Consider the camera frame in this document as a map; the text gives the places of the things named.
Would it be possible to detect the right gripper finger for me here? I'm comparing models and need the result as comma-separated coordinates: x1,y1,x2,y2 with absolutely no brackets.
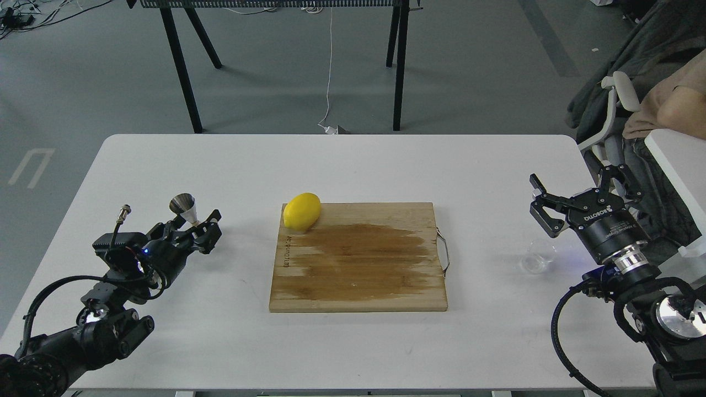
585,151,644,202
529,174,577,239

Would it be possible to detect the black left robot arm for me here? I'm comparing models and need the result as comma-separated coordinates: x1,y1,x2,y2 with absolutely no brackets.
2,194,222,396

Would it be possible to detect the floor cable bundle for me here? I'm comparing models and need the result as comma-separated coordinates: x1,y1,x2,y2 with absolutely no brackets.
0,0,111,38

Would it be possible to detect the white office chair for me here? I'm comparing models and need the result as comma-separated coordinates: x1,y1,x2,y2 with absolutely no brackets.
577,71,640,181

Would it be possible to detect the small clear glass cup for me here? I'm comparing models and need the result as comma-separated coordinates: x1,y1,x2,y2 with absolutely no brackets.
519,239,558,275

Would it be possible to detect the white side table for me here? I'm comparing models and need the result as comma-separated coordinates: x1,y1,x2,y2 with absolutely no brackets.
645,129,705,258

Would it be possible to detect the black metal table frame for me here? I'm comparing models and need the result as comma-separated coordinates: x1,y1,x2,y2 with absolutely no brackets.
126,1,423,134

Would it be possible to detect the white power cable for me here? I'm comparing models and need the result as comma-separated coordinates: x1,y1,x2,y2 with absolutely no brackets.
317,7,344,135

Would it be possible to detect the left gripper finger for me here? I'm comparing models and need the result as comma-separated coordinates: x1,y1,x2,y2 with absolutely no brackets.
185,210,222,254
147,214,186,240

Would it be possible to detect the steel double jigger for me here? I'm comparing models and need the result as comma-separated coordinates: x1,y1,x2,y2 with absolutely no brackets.
169,193,199,226

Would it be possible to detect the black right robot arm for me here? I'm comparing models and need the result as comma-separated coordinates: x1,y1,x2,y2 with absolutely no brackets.
529,160,705,396

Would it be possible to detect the wooden cutting board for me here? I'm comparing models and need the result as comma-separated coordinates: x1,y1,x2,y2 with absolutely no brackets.
268,202,448,313

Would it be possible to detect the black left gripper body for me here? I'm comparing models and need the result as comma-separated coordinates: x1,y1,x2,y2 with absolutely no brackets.
93,231,191,287

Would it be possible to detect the yellow lemon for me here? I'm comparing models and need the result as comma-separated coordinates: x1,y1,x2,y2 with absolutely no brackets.
282,192,321,232

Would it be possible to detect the seated person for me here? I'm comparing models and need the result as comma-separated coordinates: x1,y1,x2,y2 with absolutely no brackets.
566,0,706,260

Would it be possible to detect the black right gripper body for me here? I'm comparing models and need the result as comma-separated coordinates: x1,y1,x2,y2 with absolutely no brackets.
566,189,649,265

